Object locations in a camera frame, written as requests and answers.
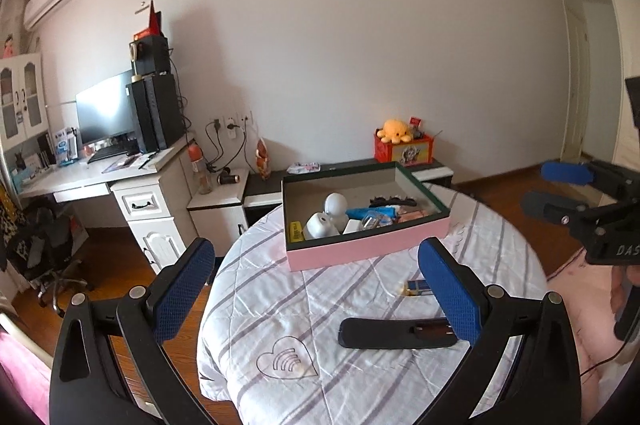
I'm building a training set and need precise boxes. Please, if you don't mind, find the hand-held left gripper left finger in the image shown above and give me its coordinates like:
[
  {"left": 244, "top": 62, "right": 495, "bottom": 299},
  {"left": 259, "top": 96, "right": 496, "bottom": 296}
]
[{"left": 49, "top": 236, "right": 217, "bottom": 425}]

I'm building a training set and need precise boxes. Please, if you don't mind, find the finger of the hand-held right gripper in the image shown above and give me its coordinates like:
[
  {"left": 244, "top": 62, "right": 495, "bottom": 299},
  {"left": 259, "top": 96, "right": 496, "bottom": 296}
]
[
  {"left": 520, "top": 190, "right": 601, "bottom": 231},
  {"left": 541, "top": 159, "right": 640, "bottom": 206}
]

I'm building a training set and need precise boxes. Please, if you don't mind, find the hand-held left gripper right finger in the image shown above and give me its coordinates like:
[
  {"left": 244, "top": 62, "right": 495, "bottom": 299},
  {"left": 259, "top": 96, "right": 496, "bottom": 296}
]
[{"left": 417, "top": 237, "right": 583, "bottom": 425}]

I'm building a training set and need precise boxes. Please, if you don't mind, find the black hair clip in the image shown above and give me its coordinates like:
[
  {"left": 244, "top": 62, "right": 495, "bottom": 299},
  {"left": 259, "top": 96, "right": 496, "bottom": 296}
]
[{"left": 369, "top": 195, "right": 418, "bottom": 209}]

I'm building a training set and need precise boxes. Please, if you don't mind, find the pink box with dark rim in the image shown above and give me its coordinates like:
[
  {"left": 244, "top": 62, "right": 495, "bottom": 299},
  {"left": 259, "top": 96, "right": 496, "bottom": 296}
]
[{"left": 281, "top": 161, "right": 453, "bottom": 272}]

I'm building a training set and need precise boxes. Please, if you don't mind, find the blue highlighter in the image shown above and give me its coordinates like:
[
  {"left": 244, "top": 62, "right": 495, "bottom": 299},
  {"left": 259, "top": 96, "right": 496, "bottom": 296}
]
[{"left": 345, "top": 206, "right": 396, "bottom": 218}]

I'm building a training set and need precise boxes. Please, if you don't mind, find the white figurine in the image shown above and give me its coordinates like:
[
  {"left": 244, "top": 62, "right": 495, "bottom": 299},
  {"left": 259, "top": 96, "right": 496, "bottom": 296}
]
[{"left": 322, "top": 192, "right": 349, "bottom": 228}]

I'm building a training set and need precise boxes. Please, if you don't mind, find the white cup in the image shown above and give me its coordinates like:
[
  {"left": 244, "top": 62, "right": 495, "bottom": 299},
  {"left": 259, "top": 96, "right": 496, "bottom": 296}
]
[{"left": 303, "top": 212, "right": 338, "bottom": 240}]

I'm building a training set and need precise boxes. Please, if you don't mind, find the person's right hand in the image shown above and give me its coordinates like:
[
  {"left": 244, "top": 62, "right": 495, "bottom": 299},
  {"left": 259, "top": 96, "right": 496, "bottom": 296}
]
[{"left": 611, "top": 262, "right": 640, "bottom": 323}]

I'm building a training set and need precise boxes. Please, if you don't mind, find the white desk with drawers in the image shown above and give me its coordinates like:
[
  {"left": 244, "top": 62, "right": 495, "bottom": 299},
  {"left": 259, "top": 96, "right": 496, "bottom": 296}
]
[{"left": 17, "top": 132, "right": 198, "bottom": 271}]

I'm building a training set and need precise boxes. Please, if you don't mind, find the light pink bedding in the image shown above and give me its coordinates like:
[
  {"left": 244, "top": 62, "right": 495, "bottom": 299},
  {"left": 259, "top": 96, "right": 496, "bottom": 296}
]
[{"left": 547, "top": 250, "right": 640, "bottom": 425}]

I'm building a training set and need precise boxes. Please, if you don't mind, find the white door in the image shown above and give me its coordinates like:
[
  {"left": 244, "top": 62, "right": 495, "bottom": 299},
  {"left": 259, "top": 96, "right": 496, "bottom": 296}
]
[{"left": 560, "top": 0, "right": 596, "bottom": 163}]

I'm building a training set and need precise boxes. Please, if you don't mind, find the black long case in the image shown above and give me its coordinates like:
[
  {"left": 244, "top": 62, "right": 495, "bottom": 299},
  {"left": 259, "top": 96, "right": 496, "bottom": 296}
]
[{"left": 338, "top": 316, "right": 458, "bottom": 350}]

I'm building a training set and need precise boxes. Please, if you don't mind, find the low white side table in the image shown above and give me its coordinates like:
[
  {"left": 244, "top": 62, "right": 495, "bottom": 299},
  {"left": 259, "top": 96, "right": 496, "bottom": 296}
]
[{"left": 186, "top": 168, "right": 251, "bottom": 238}]

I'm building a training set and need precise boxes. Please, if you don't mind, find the white striped quilt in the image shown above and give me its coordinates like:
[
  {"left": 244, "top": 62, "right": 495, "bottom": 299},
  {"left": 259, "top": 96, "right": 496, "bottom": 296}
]
[{"left": 196, "top": 182, "right": 548, "bottom": 425}]

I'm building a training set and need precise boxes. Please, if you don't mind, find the clear bottle with orange cap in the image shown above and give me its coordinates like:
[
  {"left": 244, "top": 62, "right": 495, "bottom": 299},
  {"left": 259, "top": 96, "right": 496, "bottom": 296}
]
[{"left": 187, "top": 144, "right": 213, "bottom": 195}]

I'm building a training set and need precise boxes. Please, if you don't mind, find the red picture box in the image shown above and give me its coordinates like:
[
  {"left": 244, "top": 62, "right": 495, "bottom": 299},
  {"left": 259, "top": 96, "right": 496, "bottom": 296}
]
[{"left": 374, "top": 132, "right": 435, "bottom": 166}]

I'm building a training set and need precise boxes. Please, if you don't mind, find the magazine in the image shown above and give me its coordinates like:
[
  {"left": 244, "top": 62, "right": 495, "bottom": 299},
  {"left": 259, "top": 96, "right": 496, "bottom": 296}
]
[{"left": 102, "top": 154, "right": 143, "bottom": 173}]

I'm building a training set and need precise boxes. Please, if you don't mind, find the black office chair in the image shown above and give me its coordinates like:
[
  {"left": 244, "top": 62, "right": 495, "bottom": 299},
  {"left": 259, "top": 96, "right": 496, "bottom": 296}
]
[{"left": 0, "top": 198, "right": 93, "bottom": 318}]

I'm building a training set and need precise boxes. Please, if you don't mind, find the orange white snack bag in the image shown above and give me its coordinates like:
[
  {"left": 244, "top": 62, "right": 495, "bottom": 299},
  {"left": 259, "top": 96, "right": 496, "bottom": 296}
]
[{"left": 255, "top": 138, "right": 272, "bottom": 179}]

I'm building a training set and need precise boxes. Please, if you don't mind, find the black keyboard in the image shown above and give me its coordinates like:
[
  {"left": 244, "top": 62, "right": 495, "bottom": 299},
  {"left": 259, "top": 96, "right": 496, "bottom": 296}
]
[{"left": 87, "top": 145, "right": 141, "bottom": 164}]

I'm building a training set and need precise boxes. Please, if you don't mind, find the yellow octopus plush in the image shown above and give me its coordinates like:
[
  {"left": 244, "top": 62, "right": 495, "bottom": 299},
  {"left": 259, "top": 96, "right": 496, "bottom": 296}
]
[{"left": 376, "top": 119, "right": 415, "bottom": 143}]

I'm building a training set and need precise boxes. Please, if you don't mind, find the black computer tower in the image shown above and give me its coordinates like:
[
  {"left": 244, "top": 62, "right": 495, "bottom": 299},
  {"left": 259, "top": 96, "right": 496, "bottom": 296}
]
[{"left": 125, "top": 72, "right": 187, "bottom": 154}]

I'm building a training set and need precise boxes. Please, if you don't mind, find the magenta cloth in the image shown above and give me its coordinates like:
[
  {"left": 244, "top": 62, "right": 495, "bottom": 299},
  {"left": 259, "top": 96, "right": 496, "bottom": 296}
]
[{"left": 0, "top": 330, "right": 56, "bottom": 416}]

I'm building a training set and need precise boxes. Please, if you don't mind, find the blue white carton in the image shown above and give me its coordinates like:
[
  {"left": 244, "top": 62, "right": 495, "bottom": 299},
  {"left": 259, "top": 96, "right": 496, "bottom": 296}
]
[{"left": 52, "top": 128, "right": 81, "bottom": 167}]

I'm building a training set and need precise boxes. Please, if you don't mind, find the black computer monitor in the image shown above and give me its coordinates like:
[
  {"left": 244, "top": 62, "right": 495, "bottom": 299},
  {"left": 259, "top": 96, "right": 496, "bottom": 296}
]
[{"left": 75, "top": 70, "right": 137, "bottom": 146}]

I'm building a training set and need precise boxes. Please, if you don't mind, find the black speaker stack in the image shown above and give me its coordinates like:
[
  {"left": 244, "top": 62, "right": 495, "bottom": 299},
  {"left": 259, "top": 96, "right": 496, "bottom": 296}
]
[{"left": 129, "top": 36, "right": 172, "bottom": 77}]

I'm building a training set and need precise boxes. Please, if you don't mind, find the white glass-door cabinet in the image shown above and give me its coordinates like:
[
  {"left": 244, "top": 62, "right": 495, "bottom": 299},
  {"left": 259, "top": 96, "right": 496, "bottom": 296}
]
[{"left": 0, "top": 52, "right": 50, "bottom": 151}]

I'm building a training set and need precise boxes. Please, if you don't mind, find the red black upright card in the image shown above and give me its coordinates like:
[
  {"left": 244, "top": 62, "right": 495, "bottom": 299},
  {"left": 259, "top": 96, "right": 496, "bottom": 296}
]
[{"left": 146, "top": 0, "right": 165, "bottom": 38}]

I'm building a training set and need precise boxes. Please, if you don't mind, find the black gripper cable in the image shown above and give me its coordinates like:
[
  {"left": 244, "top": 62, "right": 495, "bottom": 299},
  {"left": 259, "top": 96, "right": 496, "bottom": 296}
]
[{"left": 580, "top": 337, "right": 626, "bottom": 376}]

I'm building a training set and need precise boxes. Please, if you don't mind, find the black power cable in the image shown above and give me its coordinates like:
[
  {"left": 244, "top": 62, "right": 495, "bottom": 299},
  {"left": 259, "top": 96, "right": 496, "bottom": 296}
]
[{"left": 205, "top": 125, "right": 248, "bottom": 171}]

